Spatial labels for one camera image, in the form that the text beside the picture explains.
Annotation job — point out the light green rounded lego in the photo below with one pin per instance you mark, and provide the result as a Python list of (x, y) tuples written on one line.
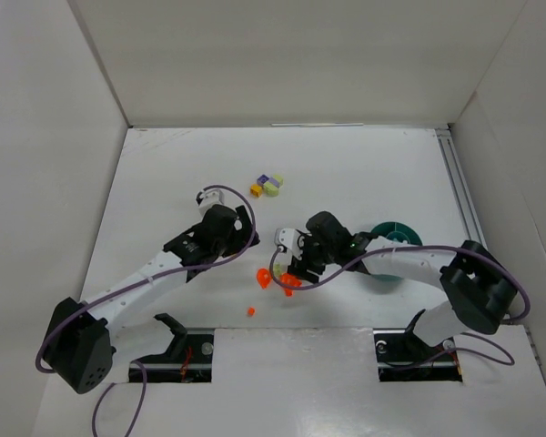
[(271, 189)]

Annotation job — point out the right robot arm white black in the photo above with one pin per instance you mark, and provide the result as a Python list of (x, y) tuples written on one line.
[(422, 264)]

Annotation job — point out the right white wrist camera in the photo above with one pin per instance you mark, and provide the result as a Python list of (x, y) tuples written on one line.
[(291, 241)]

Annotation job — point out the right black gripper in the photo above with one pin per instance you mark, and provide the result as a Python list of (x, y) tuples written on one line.
[(305, 262)]

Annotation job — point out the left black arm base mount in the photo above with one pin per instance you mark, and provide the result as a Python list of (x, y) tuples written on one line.
[(187, 358)]

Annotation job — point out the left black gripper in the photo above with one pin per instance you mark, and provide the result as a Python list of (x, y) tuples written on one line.
[(245, 226)]

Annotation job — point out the teal round divided container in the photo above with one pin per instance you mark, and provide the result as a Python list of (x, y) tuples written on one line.
[(398, 232)]

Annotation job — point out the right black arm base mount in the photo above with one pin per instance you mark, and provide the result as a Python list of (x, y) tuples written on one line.
[(402, 357)]

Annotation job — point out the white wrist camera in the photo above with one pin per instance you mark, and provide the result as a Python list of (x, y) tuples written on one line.
[(207, 199), (291, 241)]

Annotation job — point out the aluminium rail right side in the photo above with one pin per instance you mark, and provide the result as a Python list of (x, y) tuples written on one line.
[(464, 191)]

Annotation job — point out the orange yellow cube lego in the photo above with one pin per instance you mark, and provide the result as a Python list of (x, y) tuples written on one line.
[(256, 190)]

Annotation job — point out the orange dish lego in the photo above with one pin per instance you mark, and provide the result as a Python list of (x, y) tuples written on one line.
[(264, 278), (289, 283)]

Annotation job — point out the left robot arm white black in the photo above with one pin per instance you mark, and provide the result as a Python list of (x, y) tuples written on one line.
[(86, 339)]

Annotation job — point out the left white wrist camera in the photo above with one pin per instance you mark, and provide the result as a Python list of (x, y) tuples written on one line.
[(207, 199)]

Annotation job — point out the light green small lego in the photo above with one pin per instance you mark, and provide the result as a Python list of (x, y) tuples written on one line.
[(279, 180)]

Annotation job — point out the small purple lego brick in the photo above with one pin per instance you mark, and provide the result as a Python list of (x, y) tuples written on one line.
[(261, 180)]

